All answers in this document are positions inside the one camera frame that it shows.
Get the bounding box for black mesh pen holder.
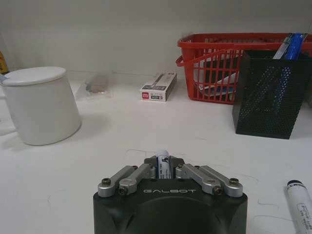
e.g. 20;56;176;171
232;50;312;140

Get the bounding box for yellow package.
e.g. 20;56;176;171
0;50;8;75

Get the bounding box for grey pen with clip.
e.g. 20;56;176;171
272;33;294;59

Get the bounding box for papers in basket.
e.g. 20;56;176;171
198;73;241;100

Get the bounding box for clear plastic bag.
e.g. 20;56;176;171
77;70;116;102

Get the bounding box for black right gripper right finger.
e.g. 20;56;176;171
172;157;244;197

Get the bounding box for small grey staples box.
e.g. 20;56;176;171
139;72;178;102

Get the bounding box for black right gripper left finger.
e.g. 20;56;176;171
97;156;158;198

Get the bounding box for white lidded ceramic container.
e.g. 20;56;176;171
0;67;82;146

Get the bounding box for white marker with blue label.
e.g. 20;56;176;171
156;148;175;180

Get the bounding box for red plastic basket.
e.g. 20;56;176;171
175;33;312;105

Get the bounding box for white marker with dark cap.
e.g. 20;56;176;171
284;179;312;234

